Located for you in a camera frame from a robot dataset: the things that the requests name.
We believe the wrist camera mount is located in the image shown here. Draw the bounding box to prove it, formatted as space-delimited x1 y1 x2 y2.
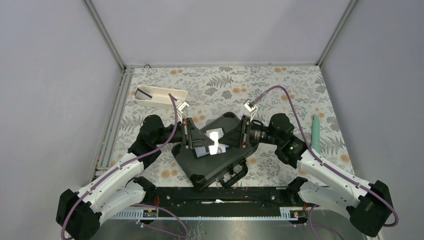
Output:
176 99 190 122
244 100 258 121

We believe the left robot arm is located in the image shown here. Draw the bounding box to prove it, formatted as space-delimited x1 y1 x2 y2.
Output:
55 114 214 240

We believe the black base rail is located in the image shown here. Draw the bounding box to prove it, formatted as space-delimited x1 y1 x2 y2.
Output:
141 187 312 219

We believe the white plastic tray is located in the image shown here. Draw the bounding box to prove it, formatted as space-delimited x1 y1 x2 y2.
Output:
133 85 188 110

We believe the purple cable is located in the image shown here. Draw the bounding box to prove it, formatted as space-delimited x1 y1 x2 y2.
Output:
60 93 181 240
253 85 400 228

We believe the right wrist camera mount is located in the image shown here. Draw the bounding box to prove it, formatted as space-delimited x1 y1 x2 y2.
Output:
244 100 258 121

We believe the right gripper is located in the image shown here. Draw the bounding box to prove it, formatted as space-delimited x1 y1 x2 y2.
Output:
218 115 282 149

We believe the mint green tube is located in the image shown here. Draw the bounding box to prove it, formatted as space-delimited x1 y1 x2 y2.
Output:
311 115 322 154

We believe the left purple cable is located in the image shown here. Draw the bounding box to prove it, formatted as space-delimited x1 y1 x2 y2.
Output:
60 93 181 240

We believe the dark grey hard case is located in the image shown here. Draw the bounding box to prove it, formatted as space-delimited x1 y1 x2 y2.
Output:
170 111 263 192

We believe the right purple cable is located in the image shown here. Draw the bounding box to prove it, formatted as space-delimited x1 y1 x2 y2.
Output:
253 85 400 228

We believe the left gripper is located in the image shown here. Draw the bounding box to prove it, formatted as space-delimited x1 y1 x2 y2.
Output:
154 117 215 149

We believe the floral tablecloth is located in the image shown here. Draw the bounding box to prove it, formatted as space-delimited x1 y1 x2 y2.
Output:
98 66 354 173

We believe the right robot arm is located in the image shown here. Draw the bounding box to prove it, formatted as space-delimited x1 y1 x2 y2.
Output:
218 113 394 237

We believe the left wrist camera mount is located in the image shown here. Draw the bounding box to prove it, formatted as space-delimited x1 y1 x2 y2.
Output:
176 99 190 122

